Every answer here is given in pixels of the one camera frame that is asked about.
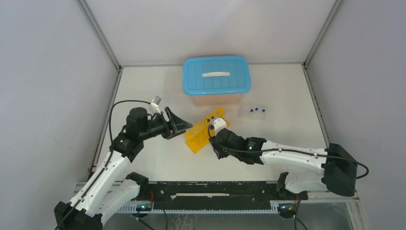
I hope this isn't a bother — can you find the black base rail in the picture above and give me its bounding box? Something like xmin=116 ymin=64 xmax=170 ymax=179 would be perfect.
xmin=133 ymin=173 xmax=308 ymax=211

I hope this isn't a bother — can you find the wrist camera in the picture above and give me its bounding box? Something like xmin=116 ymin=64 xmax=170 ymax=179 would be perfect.
xmin=212 ymin=117 xmax=227 ymax=132
xmin=148 ymin=96 xmax=162 ymax=114

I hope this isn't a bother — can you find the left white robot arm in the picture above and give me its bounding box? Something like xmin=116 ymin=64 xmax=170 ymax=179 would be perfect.
xmin=54 ymin=107 xmax=193 ymax=230

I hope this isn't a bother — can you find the left black cable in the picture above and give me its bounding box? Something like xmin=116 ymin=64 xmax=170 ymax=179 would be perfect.
xmin=54 ymin=100 xmax=151 ymax=230

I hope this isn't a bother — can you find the pink plastic storage box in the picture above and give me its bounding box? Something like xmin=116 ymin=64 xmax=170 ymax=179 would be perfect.
xmin=191 ymin=93 xmax=243 ymax=106

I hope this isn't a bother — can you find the right black cable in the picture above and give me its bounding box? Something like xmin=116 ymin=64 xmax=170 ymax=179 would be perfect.
xmin=207 ymin=125 xmax=370 ymax=180

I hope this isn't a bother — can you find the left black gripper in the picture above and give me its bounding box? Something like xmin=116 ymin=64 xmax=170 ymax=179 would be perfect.
xmin=139 ymin=107 xmax=192 ymax=140

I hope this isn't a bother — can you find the black cable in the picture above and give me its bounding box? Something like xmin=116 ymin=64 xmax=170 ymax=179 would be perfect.
xmin=54 ymin=100 xmax=151 ymax=230
xmin=207 ymin=125 xmax=370 ymax=180

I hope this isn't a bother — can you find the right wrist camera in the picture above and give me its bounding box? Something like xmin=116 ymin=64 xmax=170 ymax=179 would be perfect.
xmin=212 ymin=117 xmax=227 ymax=132

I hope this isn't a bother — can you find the clear plastic well plate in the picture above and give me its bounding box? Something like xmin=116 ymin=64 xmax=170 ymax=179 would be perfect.
xmin=238 ymin=102 xmax=268 ymax=121

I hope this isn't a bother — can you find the yellow test tube rack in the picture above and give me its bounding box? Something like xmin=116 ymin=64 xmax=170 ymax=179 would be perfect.
xmin=184 ymin=107 xmax=226 ymax=154

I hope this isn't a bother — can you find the blue plastic box lid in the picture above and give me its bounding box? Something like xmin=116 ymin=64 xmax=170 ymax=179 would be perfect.
xmin=182 ymin=56 xmax=251 ymax=96

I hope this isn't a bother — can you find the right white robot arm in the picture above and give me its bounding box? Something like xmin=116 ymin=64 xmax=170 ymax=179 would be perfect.
xmin=209 ymin=128 xmax=359 ymax=199

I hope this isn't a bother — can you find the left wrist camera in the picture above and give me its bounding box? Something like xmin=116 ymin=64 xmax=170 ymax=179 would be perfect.
xmin=148 ymin=96 xmax=162 ymax=114

